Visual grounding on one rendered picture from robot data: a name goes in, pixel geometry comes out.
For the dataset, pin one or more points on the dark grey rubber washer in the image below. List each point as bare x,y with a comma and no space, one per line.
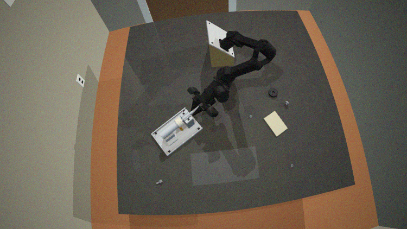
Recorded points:
271,92

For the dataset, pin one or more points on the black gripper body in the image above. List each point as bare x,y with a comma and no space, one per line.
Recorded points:
205,98

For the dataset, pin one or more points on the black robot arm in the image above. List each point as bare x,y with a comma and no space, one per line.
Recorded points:
222,82

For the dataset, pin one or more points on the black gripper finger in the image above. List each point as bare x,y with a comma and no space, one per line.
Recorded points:
199,109
195,104

